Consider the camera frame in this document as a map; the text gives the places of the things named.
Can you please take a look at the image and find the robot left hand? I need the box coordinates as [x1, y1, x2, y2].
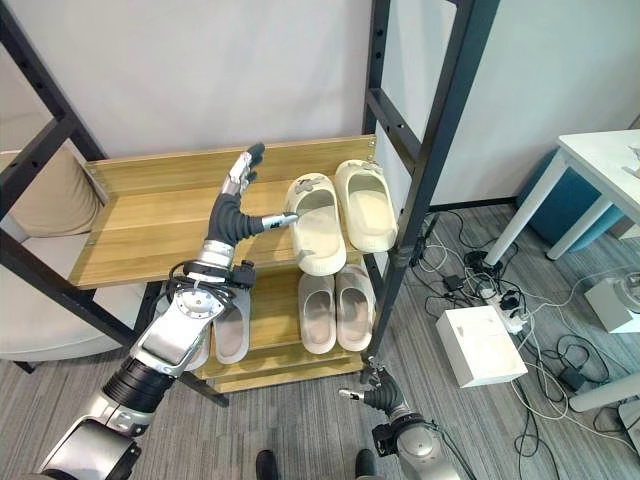
[204, 143, 300, 248]

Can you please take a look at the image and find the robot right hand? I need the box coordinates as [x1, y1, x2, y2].
[338, 356, 407, 416]

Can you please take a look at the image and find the robot right foot dark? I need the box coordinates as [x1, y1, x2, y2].
[354, 448, 378, 480]

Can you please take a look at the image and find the robot foot dark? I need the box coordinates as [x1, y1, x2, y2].
[255, 449, 278, 480]
[354, 448, 378, 480]

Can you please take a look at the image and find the wide wooden shelf board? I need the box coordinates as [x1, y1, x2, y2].
[67, 133, 401, 292]

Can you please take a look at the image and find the pale beige slipper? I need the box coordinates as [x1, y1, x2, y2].
[297, 272, 338, 355]
[334, 264, 377, 353]

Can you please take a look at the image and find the cream slipper with charm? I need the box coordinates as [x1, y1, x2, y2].
[333, 158, 400, 253]
[283, 172, 348, 276]

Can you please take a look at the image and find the white cardboard box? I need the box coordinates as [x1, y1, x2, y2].
[434, 305, 530, 390]

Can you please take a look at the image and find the narrow wooden shelf board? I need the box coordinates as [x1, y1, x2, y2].
[193, 254, 382, 396]

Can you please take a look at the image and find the white slipper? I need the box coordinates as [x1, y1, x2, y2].
[183, 337, 215, 374]
[213, 291, 251, 366]

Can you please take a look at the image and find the robot left foot dark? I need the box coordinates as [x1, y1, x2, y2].
[255, 449, 278, 480]

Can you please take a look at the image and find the white power strip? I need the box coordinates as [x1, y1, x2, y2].
[478, 291, 532, 336]

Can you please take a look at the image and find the beige cushion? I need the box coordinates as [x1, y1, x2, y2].
[0, 146, 105, 237]

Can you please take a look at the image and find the white armchair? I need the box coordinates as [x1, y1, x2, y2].
[0, 214, 151, 365]

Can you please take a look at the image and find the white table leg beam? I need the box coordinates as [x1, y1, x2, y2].
[569, 368, 640, 414]

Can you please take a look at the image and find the white appliance with clear bowl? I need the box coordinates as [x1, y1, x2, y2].
[583, 271, 640, 336]

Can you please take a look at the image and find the blue ottoman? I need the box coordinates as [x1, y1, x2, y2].
[516, 148, 627, 254]

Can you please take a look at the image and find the white table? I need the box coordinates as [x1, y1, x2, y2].
[481, 128, 640, 267]

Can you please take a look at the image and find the white cable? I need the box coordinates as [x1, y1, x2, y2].
[509, 329, 591, 424]

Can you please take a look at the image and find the black metal rack frame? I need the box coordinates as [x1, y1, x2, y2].
[0, 0, 501, 409]

